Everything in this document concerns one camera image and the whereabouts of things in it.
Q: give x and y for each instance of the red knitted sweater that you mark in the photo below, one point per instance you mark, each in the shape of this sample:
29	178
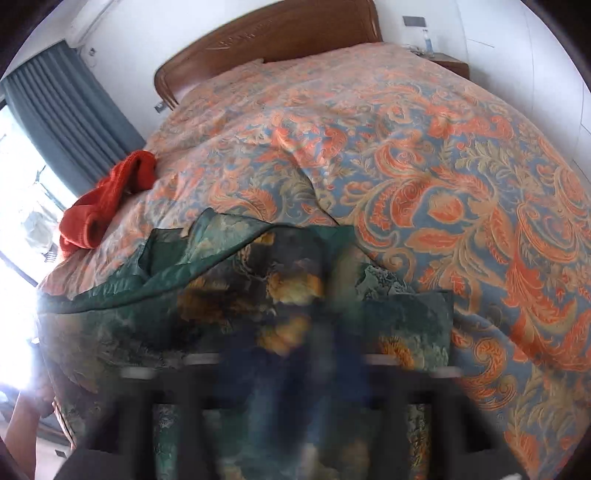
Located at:
106	203

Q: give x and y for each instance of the person's left forearm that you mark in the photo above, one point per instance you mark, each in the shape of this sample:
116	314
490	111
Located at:
30	424

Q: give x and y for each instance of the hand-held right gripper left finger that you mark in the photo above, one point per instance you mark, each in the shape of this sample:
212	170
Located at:
184	392

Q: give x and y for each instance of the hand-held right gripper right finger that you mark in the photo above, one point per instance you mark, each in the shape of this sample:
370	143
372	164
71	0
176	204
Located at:
415	392

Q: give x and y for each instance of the wooden headboard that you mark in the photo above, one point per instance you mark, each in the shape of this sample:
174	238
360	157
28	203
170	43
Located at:
277	32

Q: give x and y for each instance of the green patterned jacket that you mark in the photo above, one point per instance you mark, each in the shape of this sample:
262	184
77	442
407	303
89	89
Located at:
221	295

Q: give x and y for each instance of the white wardrobe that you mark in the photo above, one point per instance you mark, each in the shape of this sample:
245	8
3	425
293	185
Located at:
508	46

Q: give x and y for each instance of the bed with orange paisley quilt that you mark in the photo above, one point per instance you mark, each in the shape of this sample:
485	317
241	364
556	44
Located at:
415	184

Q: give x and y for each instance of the grey-blue curtain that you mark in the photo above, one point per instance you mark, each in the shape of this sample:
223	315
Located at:
69	101

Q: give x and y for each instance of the grey wall switch panel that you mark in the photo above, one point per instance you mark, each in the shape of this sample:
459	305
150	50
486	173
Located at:
414	21

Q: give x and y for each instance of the wooden nightstand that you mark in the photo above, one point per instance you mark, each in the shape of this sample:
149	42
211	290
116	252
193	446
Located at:
450	64

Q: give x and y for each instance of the glass balcony door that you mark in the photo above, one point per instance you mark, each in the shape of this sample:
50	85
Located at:
18	184

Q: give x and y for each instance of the clear water bottle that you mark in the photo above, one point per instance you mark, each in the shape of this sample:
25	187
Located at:
428	40

